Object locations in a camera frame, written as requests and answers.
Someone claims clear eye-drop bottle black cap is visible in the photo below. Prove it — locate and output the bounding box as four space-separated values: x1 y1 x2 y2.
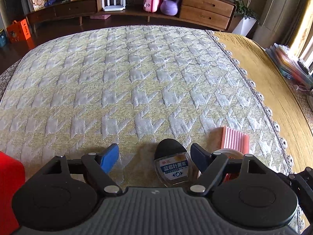
154 138 192 187

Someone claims round gold tin lid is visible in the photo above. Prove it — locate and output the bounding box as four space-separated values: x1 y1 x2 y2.
215 149 244 160

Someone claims pink ridged comb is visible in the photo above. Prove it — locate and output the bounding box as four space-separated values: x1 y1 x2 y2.
220 126 250 154

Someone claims yellow tablecloth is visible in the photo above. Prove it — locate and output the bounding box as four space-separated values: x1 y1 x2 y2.
215 32 312 173

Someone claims grey patterned table mat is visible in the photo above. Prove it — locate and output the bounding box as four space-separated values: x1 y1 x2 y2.
0 25 294 226

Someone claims red storage box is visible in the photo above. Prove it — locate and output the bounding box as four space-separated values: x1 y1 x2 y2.
0 152 25 234

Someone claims stack of books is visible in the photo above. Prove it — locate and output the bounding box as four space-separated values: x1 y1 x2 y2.
265 43 312 90

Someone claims orange gift bag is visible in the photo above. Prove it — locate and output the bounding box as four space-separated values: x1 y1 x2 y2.
6 19 31 43

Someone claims white wifi router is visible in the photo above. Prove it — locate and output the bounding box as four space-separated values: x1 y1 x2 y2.
101 0 126 12

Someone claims purple kettlebell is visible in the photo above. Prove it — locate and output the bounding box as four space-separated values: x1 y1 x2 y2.
160 0 179 16

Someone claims wooden tv cabinet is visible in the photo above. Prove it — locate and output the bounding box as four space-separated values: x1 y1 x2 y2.
26 0 236 31

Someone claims pink small case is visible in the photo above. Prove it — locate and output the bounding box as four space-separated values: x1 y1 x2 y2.
143 0 160 13

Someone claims potted green plant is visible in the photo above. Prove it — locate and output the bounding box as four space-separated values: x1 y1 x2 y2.
232 0 259 37

